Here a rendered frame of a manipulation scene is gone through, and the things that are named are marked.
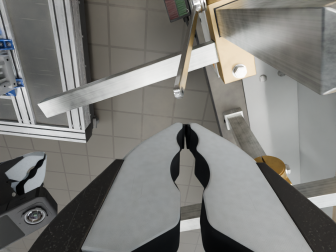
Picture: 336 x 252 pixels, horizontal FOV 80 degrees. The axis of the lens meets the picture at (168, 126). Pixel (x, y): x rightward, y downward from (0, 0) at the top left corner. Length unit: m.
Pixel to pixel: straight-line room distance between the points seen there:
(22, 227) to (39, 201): 0.04
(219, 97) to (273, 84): 0.18
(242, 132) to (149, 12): 0.89
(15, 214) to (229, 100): 0.47
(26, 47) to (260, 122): 1.07
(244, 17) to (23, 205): 0.31
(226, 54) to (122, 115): 1.11
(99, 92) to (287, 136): 0.60
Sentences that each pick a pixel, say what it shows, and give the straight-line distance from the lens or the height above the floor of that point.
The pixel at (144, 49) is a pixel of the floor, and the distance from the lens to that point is 1.21.
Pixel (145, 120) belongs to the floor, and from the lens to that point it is 1.36.
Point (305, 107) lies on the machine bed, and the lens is 0.68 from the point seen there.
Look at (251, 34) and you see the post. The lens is 0.18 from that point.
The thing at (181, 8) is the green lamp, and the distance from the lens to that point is 0.48.
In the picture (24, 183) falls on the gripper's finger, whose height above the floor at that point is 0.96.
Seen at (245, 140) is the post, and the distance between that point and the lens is 0.44.
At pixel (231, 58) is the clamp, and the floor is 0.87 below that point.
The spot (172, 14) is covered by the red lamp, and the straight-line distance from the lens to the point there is 0.48.
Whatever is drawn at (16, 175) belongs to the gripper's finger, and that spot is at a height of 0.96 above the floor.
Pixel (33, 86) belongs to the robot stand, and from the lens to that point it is 1.27.
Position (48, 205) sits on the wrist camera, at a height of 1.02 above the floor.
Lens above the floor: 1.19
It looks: 60 degrees down
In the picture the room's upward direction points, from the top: 175 degrees counter-clockwise
